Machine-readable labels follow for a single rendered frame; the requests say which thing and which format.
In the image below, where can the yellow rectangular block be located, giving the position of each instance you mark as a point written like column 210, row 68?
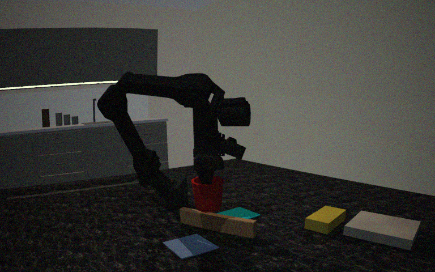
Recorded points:
column 325, row 219

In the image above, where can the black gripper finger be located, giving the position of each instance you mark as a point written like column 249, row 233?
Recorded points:
column 206, row 176

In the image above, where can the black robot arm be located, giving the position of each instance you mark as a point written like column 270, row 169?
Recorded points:
column 189, row 90

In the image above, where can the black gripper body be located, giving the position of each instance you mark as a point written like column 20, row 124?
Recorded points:
column 206, row 149

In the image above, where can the tan wooden bar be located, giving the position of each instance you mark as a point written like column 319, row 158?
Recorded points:
column 216, row 222

